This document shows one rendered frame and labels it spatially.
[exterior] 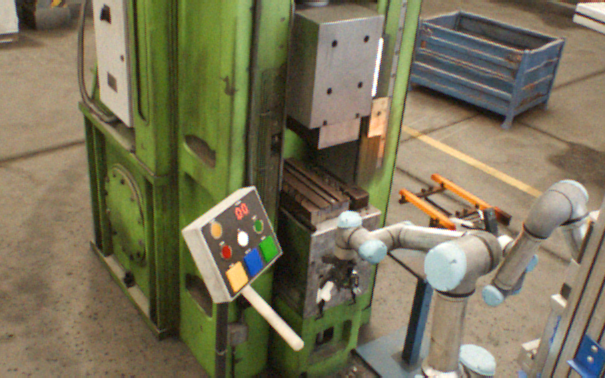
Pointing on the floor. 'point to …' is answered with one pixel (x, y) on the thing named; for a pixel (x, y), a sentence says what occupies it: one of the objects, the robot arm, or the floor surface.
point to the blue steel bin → (486, 62)
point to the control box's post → (221, 339)
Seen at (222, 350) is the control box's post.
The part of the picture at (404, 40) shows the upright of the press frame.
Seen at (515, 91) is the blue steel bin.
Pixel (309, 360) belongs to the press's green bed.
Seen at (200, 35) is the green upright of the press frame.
